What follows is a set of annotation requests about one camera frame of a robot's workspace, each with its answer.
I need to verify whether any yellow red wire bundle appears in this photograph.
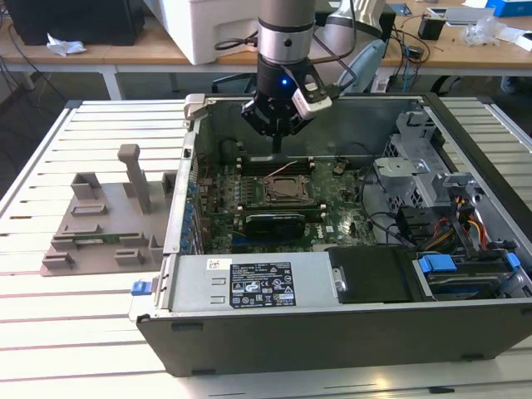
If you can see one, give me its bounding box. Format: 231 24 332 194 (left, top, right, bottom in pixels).
431 194 490 251

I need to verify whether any white paper sheet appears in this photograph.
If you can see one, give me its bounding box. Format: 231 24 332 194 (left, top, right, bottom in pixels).
494 27 532 52

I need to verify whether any blue cardboard box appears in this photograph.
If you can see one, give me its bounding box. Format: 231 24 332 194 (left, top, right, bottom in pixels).
485 0 532 18

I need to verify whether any clear plastic bag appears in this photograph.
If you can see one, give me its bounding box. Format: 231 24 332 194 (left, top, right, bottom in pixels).
461 15 509 47

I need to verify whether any black open PC case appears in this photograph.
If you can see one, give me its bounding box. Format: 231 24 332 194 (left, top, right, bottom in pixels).
128 91 532 377

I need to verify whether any metal drive cage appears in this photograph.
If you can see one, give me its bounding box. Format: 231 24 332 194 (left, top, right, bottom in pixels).
372 106 490 219

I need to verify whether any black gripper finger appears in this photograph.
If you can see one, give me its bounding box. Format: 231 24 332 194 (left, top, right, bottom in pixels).
240 99 278 154
278 111 313 154

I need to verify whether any grey-brown parts rack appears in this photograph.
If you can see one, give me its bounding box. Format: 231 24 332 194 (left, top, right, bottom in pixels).
40 143 180 278

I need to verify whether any tall black box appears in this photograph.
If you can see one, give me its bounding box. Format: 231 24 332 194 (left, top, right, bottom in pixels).
380 10 398 42

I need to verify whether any black wire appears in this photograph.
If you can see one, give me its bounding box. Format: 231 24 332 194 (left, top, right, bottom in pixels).
359 164 419 250

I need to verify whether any black graphics card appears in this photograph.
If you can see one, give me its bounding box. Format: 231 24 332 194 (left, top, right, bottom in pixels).
244 213 308 241

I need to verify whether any black drive bay cover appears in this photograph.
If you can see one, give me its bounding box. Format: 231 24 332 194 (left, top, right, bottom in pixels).
325 246 418 304

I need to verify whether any white printer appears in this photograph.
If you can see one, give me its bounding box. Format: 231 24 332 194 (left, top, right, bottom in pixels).
160 0 261 67

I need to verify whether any large black monitor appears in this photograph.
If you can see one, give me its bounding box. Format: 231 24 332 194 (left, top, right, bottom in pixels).
7 0 145 47

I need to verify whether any flat grey device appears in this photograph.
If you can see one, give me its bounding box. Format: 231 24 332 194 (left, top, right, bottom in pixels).
426 4 496 27

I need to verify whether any crumpled white paper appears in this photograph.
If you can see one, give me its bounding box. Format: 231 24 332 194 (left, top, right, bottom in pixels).
45 32 87 58

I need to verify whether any hard disk in blue carrier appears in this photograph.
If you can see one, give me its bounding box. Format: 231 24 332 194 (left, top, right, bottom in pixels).
412 253 523 301

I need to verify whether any grey case handle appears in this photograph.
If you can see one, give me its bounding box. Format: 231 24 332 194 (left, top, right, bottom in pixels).
183 94 208 121

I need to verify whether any green RAM stick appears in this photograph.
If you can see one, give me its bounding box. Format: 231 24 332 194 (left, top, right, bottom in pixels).
72 234 122 244

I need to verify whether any grey power supply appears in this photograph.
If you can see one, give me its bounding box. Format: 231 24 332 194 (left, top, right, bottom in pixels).
168 254 338 313

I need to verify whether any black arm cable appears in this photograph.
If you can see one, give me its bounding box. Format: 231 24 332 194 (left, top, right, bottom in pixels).
214 29 261 53

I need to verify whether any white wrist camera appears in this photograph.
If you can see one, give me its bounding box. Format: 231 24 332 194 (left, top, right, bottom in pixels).
290 72 334 122

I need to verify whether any small black box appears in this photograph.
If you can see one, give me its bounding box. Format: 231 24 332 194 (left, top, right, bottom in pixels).
417 14 446 42

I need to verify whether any black RAM slot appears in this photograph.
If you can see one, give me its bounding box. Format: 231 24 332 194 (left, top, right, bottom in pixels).
242 199 318 208
242 156 312 166
244 207 324 218
242 165 312 175

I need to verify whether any CPU socket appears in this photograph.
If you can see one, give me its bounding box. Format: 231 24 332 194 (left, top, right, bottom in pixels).
264 175 312 203

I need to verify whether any blue cable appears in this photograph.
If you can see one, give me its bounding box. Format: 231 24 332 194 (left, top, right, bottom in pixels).
399 57 420 96

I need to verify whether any thin wire locking lever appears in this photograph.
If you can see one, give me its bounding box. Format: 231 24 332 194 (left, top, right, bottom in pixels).
267 159 299 180

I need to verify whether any green motherboard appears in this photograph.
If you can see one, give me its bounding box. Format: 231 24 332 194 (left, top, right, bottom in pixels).
195 160 377 254

